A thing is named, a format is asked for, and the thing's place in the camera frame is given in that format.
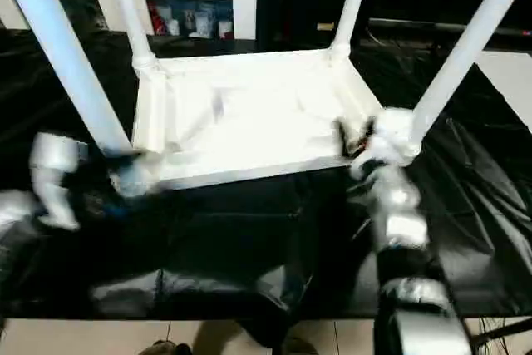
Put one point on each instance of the white plastic table top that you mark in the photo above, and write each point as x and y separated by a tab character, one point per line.
257	122

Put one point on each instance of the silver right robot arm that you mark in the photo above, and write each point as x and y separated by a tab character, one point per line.
399	213

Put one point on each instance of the small tan block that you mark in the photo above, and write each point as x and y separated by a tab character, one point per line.
326	27

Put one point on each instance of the black mat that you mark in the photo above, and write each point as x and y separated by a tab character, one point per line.
228	247

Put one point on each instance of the white flat board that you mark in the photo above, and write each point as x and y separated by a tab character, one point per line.
511	80

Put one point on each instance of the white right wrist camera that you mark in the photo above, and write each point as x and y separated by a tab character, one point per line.
390	134

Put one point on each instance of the black rail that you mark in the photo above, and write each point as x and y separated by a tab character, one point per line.
415	26

